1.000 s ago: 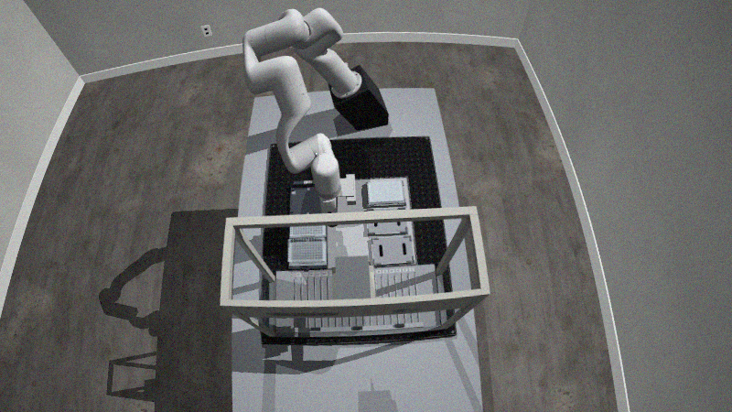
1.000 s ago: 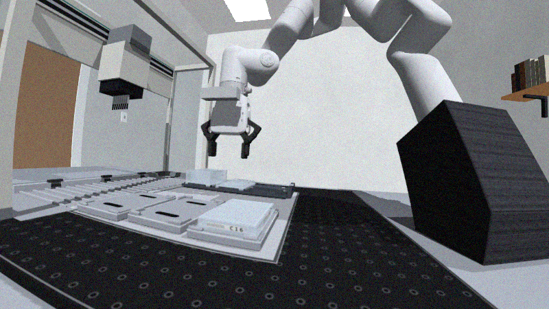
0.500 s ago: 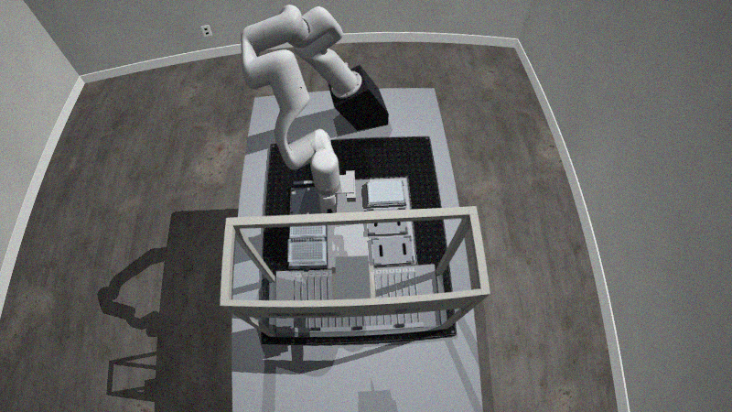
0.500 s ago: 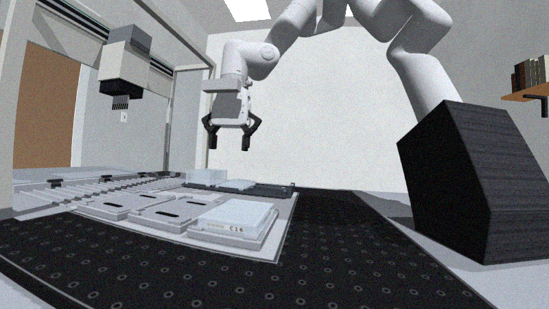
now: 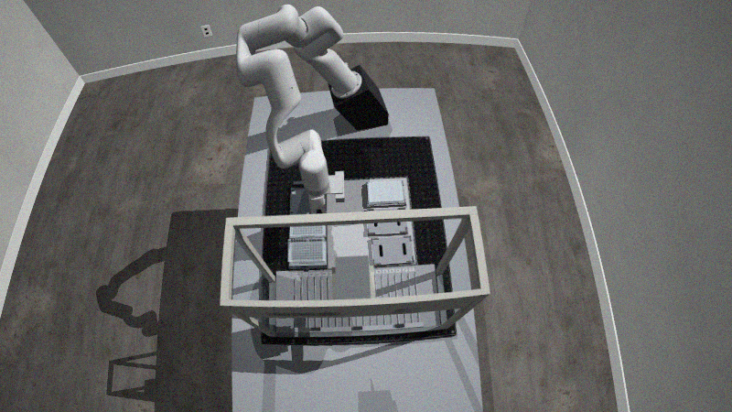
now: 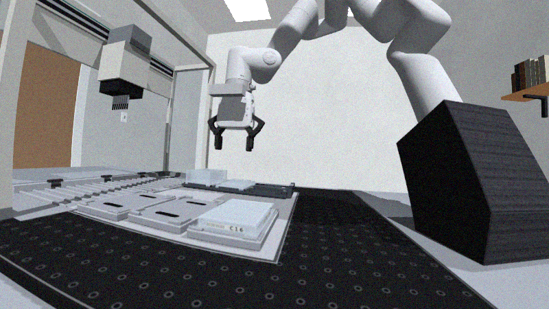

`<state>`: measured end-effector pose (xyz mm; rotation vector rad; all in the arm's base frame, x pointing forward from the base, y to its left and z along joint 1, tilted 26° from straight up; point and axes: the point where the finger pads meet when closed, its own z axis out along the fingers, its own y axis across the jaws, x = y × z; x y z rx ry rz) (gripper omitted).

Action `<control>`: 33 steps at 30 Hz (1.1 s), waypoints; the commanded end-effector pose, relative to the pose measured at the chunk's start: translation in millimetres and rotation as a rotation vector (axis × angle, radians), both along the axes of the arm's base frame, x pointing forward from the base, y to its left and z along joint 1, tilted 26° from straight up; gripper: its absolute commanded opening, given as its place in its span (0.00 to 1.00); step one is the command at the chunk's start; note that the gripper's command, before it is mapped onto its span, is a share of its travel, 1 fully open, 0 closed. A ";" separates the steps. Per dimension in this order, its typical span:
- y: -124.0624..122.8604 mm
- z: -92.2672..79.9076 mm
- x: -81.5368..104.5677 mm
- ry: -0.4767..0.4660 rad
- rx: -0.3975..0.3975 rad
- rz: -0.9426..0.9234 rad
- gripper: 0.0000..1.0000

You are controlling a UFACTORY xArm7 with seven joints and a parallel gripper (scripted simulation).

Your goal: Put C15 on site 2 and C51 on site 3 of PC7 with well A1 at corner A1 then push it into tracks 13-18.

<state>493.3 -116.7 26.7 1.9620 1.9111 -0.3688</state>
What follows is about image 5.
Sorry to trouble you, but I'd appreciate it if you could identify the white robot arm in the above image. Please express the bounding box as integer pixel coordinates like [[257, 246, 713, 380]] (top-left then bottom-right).
[[236, 5, 361, 202]]

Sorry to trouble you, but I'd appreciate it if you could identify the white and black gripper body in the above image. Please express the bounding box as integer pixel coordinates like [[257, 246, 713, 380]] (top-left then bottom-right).
[[308, 194, 327, 214]]

